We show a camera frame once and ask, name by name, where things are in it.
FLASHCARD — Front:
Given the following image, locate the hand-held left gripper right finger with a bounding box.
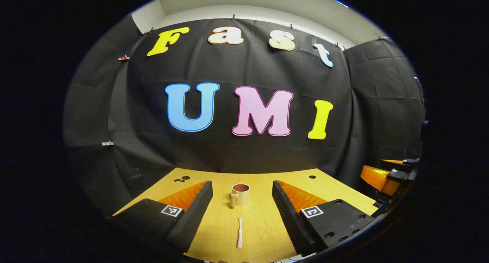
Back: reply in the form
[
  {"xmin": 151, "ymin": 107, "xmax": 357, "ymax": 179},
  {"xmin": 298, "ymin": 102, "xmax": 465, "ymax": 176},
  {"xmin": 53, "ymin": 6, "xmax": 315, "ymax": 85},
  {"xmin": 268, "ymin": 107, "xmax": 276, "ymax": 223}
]
[{"xmin": 272, "ymin": 180, "xmax": 377, "ymax": 258}]

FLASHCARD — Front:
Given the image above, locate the beige cup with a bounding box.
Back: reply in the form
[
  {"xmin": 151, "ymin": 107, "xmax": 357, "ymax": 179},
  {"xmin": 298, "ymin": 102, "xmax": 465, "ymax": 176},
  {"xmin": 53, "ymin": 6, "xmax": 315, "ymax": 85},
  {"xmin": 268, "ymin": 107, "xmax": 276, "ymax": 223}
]
[{"xmin": 230, "ymin": 183, "xmax": 251, "ymax": 209}]

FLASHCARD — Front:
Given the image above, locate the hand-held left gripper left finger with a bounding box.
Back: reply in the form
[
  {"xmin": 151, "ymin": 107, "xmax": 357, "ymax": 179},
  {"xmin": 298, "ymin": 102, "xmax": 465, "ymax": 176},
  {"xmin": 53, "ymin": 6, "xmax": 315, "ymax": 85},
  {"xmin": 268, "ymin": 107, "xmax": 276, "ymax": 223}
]
[{"xmin": 111, "ymin": 180, "xmax": 214, "ymax": 254}]

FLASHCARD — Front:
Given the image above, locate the black backdrop cloth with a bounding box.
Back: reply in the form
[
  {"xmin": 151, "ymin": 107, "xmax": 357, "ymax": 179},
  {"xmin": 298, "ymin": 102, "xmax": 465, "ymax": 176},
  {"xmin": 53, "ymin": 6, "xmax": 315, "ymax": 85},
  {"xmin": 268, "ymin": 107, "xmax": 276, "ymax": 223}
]
[{"xmin": 63, "ymin": 15, "xmax": 426, "ymax": 218}]

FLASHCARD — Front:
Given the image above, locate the wooden desktop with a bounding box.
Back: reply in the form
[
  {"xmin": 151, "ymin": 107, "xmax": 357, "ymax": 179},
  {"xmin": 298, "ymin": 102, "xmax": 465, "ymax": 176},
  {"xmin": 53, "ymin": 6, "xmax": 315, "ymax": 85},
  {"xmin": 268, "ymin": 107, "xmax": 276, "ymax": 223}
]
[{"xmin": 113, "ymin": 168, "xmax": 379, "ymax": 263}]

